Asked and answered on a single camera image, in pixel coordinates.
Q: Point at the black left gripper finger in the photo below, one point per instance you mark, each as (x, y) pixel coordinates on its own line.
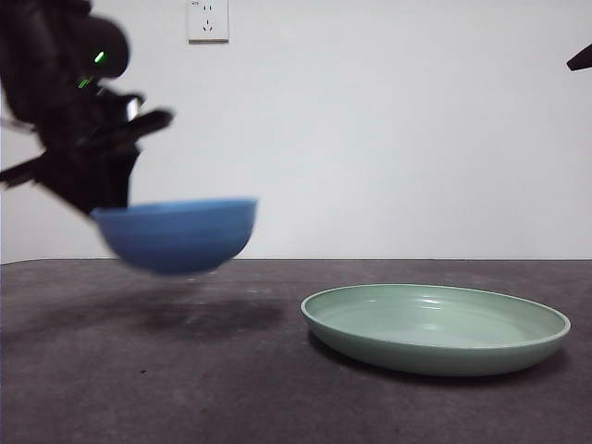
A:
(115, 176)
(78, 185)

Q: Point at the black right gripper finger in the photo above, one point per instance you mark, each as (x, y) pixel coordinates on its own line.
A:
(583, 60)

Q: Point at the blue bowl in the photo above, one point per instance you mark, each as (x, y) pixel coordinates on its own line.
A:
(176, 240)

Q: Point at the green plate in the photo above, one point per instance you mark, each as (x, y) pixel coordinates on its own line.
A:
(416, 351)

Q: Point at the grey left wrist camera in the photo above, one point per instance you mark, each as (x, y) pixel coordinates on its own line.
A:
(132, 108)

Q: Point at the white wall socket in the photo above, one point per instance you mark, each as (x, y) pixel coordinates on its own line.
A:
(208, 23)

